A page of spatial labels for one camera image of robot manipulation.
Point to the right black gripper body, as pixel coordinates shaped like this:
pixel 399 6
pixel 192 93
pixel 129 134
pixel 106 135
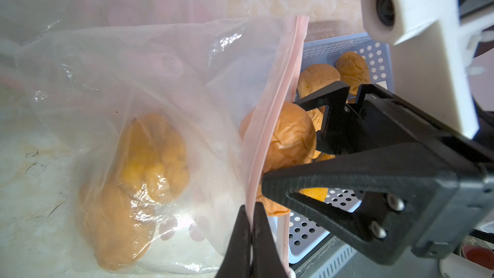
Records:
pixel 379 123

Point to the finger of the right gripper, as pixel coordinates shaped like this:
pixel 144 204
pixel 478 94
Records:
pixel 407 201
pixel 333 97

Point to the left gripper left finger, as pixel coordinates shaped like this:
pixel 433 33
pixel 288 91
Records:
pixel 237 260

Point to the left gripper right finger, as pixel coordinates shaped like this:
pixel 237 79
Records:
pixel 266 261

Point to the orange potato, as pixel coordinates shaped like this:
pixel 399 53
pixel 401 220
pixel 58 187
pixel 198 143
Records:
pixel 316 77
pixel 354 71
pixel 319 193
pixel 293 143
pixel 118 217
pixel 317 118

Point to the clear zipper bag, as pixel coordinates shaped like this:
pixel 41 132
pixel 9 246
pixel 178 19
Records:
pixel 169 106

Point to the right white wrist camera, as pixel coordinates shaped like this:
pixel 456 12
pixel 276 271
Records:
pixel 432 45

